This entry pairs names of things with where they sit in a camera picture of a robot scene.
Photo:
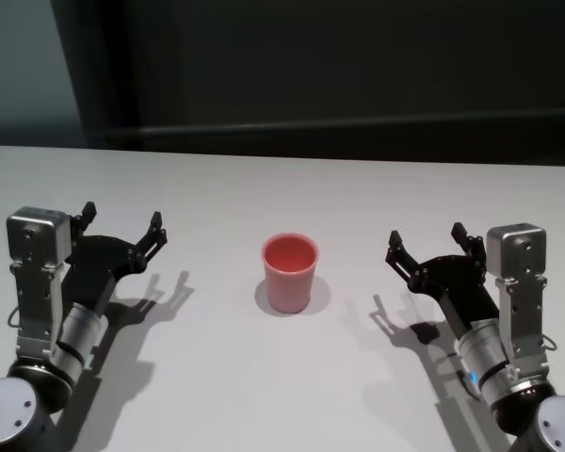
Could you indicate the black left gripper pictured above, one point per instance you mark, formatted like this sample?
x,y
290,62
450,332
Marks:
x,y
99,259

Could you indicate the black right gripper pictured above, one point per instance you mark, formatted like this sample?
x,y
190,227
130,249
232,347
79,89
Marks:
x,y
456,287

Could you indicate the pink plastic cup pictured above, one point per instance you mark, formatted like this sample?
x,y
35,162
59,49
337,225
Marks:
x,y
289,282

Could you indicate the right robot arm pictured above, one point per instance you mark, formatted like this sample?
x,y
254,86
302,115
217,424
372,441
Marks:
x,y
489,358

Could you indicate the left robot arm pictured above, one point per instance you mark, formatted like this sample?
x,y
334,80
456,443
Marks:
x,y
75,339

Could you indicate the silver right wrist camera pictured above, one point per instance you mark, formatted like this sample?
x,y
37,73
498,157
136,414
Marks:
x,y
518,254

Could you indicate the grey horizontal metal rail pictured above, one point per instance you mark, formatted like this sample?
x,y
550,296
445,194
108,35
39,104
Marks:
x,y
452,126

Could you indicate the black vertical post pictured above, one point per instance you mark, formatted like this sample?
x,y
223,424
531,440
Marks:
x,y
122,70

